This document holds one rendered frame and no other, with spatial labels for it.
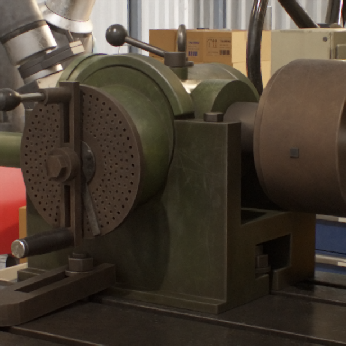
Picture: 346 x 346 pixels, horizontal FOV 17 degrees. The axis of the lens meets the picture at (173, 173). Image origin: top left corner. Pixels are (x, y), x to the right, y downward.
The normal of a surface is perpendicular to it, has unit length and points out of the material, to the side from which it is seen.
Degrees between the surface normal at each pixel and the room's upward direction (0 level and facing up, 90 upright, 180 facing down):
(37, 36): 73
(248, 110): 41
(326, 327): 0
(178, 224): 90
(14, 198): 90
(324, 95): 54
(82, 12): 118
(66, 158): 90
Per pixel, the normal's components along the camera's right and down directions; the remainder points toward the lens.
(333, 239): -0.62, 0.11
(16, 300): -0.04, -0.98
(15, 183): 0.59, 0.11
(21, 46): -0.21, 0.15
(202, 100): -0.46, -0.50
